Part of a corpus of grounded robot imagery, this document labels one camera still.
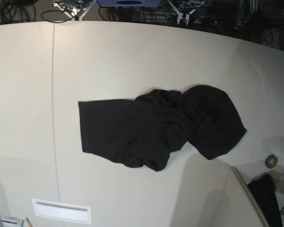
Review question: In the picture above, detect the white cable slot cover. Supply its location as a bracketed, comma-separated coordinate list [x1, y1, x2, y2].
[32, 199, 91, 224]

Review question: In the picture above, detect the blue box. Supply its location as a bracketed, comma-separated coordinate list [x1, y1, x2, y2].
[98, 0, 168, 7]

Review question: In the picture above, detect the black keyboard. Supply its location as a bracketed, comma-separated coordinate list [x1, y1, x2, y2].
[248, 174, 283, 227]

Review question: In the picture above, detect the black t-shirt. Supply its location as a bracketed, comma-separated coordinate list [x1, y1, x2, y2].
[79, 85, 247, 172]

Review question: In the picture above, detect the green tape roll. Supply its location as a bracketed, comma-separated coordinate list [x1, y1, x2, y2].
[265, 155, 277, 169]

